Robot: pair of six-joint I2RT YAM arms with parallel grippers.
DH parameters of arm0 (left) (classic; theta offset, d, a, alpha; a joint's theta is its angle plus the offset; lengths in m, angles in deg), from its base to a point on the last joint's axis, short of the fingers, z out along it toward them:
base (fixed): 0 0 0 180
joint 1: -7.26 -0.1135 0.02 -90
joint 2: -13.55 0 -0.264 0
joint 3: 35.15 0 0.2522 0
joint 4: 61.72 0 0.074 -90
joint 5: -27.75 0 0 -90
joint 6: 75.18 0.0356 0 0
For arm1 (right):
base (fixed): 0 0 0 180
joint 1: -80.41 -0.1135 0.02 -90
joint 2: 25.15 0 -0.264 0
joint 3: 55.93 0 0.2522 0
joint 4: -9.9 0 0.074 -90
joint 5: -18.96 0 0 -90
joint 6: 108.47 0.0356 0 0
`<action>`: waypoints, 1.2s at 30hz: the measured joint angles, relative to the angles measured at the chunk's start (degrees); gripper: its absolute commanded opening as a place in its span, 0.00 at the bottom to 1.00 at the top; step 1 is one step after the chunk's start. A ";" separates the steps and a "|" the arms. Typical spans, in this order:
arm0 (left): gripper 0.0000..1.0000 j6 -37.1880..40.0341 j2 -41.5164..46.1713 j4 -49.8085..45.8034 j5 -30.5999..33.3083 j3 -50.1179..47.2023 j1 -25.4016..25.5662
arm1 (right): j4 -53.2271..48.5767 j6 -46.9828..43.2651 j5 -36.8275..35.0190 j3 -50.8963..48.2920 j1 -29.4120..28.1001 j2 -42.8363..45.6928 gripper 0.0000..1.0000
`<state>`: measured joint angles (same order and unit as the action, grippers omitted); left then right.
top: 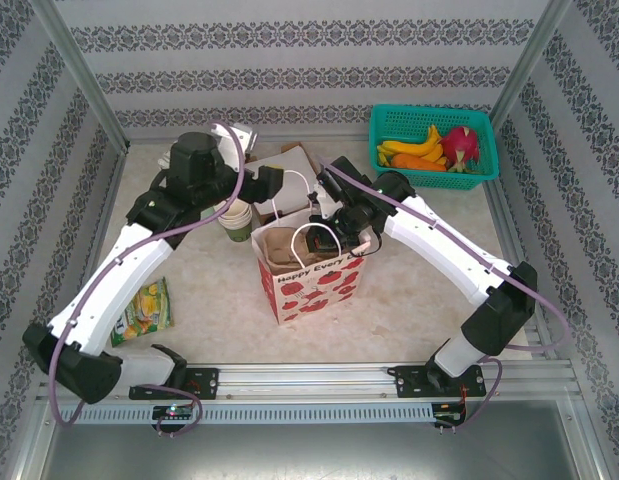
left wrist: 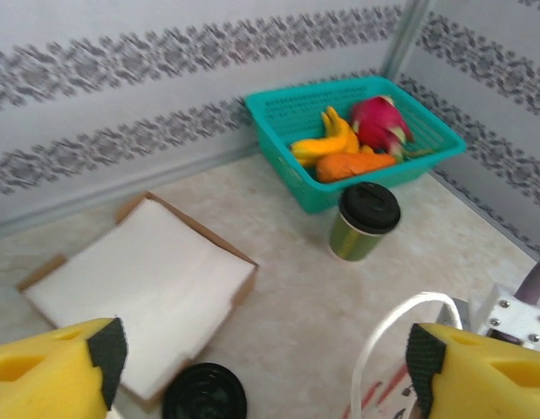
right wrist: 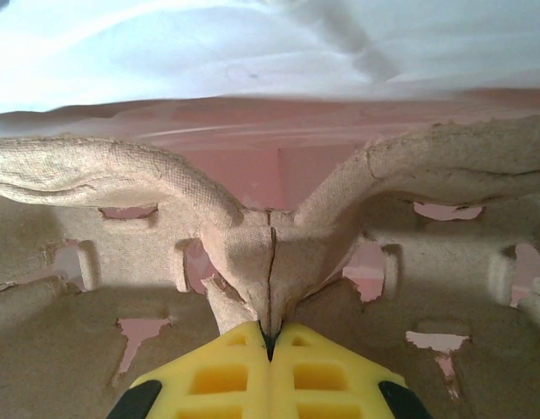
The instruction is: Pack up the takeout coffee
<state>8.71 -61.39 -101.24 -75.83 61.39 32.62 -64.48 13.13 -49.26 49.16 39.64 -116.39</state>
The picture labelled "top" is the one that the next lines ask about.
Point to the brown cardboard cup carrier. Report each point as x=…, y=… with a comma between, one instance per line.
x=281, y=245

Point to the red and white paper gift bag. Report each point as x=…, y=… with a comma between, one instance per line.
x=309, y=295

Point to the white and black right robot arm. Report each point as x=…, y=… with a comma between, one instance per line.
x=439, y=245

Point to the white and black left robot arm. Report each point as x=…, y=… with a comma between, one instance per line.
x=114, y=280

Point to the white paper napkin stack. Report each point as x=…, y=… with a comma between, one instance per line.
x=289, y=167

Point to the stack of paper cups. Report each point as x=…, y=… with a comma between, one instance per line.
x=236, y=220

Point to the orange carrot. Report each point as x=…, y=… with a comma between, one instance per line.
x=419, y=162

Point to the yellow banana bunch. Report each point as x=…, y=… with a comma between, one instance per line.
x=414, y=147

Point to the teal plastic basket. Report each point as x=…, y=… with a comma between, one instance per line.
x=429, y=117

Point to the pink dragon fruit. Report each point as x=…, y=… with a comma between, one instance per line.
x=461, y=145

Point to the green snack packet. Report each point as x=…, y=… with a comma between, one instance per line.
x=144, y=312

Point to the small electronics board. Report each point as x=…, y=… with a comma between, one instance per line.
x=449, y=411
x=171, y=412

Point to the grey metal front panel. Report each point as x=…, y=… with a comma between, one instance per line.
x=309, y=455

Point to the aluminium back rail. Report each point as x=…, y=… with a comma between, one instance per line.
x=299, y=137

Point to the aluminium mounting rail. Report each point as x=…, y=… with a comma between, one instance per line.
x=304, y=380

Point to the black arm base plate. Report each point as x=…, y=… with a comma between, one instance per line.
x=204, y=382
x=409, y=382

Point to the aluminium frame post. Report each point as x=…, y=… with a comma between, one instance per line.
x=77, y=60
x=531, y=60

